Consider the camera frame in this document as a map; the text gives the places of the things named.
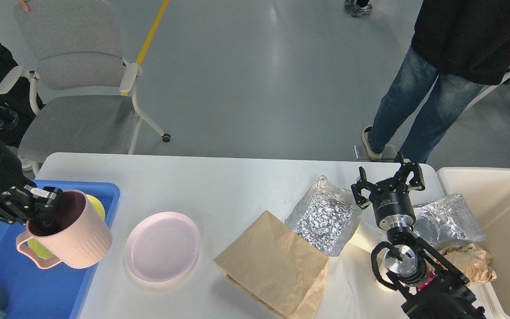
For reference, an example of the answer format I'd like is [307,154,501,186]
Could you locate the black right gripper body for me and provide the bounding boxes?
[371,179,416,231]

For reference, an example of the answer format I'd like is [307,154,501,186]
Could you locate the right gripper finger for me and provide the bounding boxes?
[352,166,377,209]
[393,152,425,191]

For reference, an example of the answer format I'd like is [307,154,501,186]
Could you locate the pink mug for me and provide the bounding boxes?
[15,190,112,270]

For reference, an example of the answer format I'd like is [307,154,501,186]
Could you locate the pink plate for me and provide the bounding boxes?
[124,211,201,285]

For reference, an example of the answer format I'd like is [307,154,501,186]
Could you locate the red item under arm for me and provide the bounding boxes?
[417,271,435,292]

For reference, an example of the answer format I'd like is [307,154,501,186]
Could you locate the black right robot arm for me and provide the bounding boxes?
[352,153,485,319]

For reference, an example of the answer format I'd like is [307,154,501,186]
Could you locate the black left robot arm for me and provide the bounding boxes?
[0,106,62,236]

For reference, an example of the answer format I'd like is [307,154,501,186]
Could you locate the white paper sheet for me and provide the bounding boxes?
[348,218,386,253]

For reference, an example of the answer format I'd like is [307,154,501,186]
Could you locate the silver foil bag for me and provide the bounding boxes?
[413,193,487,248]
[285,175,363,257]

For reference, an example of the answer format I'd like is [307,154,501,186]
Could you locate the yellow plate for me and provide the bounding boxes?
[27,195,106,259]

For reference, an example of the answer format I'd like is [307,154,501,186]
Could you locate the beige plastic bin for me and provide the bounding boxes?
[437,167,510,319]

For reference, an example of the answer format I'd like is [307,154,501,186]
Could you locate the crumpled brown paper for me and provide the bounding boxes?
[439,244,498,285]

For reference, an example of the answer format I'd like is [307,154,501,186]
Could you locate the grey office chair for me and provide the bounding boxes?
[0,0,171,173]

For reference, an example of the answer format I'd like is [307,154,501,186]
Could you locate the brown paper bag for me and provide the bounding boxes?
[214,211,329,319]

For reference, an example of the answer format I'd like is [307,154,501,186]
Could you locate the person in blue jeans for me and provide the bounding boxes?
[362,0,510,163]

